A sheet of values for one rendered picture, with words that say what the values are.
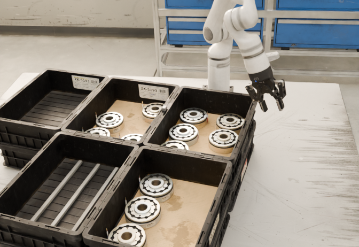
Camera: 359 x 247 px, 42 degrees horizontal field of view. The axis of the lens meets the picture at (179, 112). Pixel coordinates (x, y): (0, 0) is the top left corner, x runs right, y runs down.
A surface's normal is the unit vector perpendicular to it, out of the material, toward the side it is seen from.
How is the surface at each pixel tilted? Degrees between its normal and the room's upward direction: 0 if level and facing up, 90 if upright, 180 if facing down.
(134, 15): 90
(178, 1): 90
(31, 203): 0
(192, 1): 90
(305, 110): 0
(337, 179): 0
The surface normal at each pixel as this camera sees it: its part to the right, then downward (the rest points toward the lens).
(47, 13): -0.15, 0.54
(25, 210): -0.04, -0.84
